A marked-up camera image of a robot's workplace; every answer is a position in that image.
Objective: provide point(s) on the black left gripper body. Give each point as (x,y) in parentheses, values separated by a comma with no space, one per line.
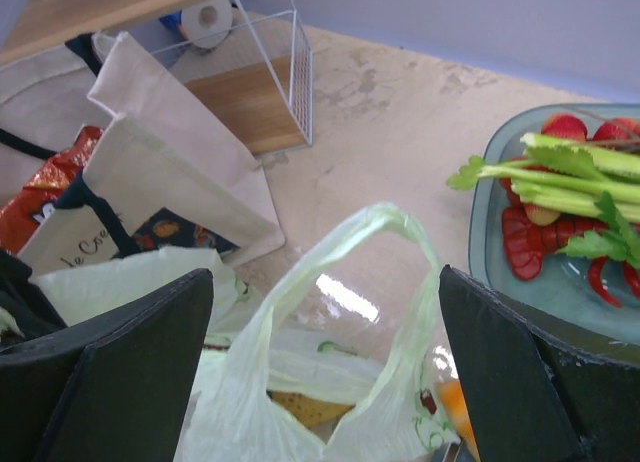
(26,313)

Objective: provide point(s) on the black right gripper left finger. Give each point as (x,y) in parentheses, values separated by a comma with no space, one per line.
(112,388)

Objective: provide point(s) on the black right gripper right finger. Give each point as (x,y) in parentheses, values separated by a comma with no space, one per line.
(538,388)

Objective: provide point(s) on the brown chip bag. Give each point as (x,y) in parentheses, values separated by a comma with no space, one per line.
(23,214)

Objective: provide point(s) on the green avocado print bag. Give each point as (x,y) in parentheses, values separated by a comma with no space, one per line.
(268,390)

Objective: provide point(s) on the beige canvas tote bag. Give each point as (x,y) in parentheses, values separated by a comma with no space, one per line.
(166,170)

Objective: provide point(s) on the orange glazed donut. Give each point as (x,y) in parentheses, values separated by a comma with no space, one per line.
(452,398)

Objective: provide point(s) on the clear teal produce container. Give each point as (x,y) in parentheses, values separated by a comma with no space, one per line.
(561,288)

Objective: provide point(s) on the red toy crayfish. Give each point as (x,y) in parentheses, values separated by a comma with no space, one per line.
(526,245)

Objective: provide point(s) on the red strawberry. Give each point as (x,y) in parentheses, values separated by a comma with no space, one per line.
(566,126)

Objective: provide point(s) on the white tape roll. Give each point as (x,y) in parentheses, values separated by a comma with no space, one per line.
(206,24)

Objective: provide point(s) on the white wire wooden shelf rack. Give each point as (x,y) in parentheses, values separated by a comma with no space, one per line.
(258,81)

